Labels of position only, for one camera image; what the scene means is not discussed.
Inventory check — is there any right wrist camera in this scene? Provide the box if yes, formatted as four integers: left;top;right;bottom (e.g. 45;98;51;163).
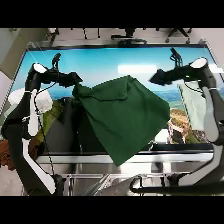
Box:
169;47;184;68

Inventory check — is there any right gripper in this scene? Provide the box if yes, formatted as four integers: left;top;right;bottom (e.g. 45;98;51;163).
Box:
148;68;177;87

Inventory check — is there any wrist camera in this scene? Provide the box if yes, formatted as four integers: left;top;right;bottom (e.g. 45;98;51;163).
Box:
50;52;63;72
169;47;184;68

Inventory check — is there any black cable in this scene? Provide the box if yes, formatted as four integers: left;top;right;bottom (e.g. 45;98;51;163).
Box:
129;175;224;196
33;81;58;178

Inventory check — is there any dark green T-shirt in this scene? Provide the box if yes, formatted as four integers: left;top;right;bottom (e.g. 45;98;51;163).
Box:
71;74;172;167

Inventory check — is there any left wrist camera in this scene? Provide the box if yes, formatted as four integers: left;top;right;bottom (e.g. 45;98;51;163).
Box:
50;52;63;72

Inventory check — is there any black office chair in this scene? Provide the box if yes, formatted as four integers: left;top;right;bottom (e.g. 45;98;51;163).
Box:
111;28;148;46
164;28;193;44

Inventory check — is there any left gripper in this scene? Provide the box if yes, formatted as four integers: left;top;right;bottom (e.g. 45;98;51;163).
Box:
59;71;84;89

